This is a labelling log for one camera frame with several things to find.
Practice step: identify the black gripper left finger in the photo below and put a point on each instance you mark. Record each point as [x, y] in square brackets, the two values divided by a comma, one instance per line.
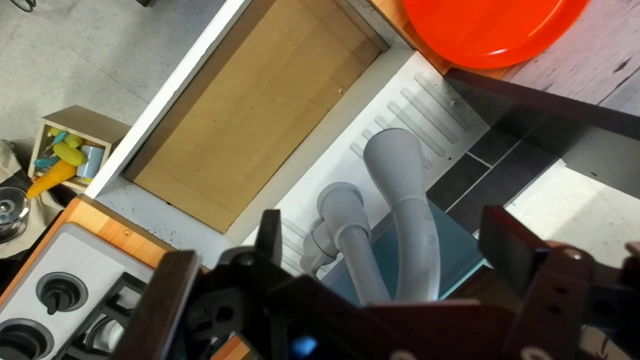
[271, 237]

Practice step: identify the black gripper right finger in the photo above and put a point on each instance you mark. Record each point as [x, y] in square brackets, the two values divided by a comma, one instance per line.
[511, 247]

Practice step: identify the grey toy faucet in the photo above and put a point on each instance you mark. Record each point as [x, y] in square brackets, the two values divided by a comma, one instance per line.
[409, 200]

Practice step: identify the white toy sink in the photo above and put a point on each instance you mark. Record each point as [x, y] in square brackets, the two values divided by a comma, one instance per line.
[200, 127]

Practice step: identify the black burner grate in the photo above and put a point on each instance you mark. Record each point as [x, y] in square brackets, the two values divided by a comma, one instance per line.
[122, 292]

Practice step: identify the blue toy can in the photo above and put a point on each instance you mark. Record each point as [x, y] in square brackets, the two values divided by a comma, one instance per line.
[90, 162]

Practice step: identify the wooden toy crate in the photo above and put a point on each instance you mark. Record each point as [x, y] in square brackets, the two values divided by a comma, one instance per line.
[87, 124]

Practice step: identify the black stove knob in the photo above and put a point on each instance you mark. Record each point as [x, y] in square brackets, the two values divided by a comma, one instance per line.
[62, 292]
[23, 341]

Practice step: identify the orange round plate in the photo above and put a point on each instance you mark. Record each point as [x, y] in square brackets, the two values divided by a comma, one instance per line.
[493, 31]

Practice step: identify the green toy vegetable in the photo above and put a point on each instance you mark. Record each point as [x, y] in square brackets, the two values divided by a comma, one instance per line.
[68, 152]

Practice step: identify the yellow toy carrot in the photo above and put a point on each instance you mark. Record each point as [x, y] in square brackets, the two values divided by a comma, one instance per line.
[52, 178]

